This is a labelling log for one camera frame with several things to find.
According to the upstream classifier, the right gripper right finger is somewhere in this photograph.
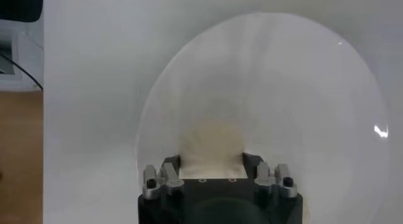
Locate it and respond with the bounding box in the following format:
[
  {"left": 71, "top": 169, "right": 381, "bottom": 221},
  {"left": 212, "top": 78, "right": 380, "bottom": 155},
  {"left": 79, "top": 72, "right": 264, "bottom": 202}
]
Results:
[{"left": 242, "top": 152, "right": 298, "bottom": 199}]

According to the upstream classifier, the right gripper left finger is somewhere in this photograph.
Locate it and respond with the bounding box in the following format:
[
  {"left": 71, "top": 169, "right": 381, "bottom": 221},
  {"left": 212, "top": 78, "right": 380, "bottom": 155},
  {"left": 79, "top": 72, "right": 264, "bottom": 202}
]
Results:
[{"left": 142, "top": 154, "right": 185, "bottom": 200}]

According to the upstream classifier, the white steamed baozi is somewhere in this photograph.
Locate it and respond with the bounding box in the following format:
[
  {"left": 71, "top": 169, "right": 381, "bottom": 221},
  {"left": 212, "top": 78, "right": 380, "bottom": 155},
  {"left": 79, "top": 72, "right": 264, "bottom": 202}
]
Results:
[{"left": 178, "top": 120, "right": 248, "bottom": 179}]

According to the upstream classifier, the white round plate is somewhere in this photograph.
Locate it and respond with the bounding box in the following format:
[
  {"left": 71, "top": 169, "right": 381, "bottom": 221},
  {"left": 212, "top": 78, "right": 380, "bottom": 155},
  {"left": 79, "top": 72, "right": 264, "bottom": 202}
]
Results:
[{"left": 135, "top": 12, "right": 392, "bottom": 224}]

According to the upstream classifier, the black rounded object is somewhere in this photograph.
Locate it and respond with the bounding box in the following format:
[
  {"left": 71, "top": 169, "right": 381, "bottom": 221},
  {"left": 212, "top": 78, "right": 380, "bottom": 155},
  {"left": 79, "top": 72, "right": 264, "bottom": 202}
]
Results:
[{"left": 0, "top": 0, "right": 44, "bottom": 23}]

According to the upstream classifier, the thin black cable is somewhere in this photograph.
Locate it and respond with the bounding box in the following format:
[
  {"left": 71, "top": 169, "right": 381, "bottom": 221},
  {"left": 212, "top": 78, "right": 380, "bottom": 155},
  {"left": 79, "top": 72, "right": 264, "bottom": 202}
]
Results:
[{"left": 0, "top": 52, "right": 44, "bottom": 90}]

